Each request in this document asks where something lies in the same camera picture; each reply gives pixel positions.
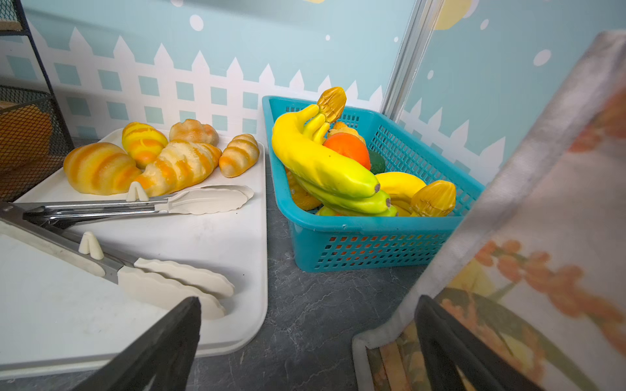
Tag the black wire two-tier shelf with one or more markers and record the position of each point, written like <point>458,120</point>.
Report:
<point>34,136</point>

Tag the yellow starfruit piece top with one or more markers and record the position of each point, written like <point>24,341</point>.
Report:
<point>332,103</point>

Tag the teal plastic basket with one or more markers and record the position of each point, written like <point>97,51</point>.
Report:
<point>325,244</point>

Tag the small striped croissant right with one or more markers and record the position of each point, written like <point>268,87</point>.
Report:
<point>240,155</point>

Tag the yellow banana bunch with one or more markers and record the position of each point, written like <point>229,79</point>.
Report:
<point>340,183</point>

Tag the yellow starfruit piece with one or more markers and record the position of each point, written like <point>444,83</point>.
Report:
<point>332,103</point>
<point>436,200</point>

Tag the pale round bread roll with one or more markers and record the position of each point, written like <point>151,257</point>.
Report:
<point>193,131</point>

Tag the large striped croissant left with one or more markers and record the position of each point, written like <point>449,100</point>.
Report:
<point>100,169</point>

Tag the steel tongs white tips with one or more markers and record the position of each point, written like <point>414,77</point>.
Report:
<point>140,243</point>

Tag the single yellow banana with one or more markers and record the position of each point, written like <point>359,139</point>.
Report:
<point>400,186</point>

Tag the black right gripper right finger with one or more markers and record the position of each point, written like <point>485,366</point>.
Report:
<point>451,350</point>

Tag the long striped croissant centre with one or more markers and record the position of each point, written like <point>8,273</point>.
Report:
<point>180,165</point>

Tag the yellow striped bread roll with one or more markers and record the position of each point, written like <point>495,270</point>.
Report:
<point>143,143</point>

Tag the white plastic tray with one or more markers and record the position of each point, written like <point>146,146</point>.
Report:
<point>57,318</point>

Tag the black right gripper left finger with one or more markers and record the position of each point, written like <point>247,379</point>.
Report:
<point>160,359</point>

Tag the orange fruit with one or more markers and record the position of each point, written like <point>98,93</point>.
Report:
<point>349,146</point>

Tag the yellow starfruit piece front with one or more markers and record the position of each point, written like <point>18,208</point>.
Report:
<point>436,200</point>

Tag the canvas tote bag yellow handles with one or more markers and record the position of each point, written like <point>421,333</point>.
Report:
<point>536,270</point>

